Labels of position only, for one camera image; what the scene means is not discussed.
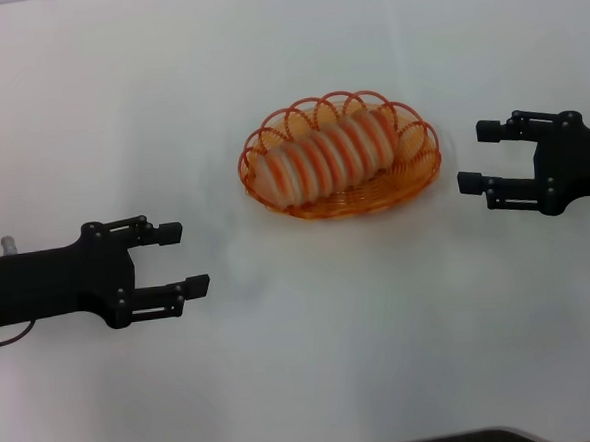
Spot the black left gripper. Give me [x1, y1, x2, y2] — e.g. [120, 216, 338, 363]
[0, 211, 214, 337]

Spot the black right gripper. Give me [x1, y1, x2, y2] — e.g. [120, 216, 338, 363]
[453, 105, 590, 222]

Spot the orange woven plastic basket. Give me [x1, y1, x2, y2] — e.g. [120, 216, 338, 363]
[232, 84, 446, 225]

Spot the orange striped toy bread loaf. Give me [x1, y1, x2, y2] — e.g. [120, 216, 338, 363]
[251, 106, 405, 209]

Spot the dark grey robot base edge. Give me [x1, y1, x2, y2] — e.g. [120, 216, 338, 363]
[307, 423, 555, 442]

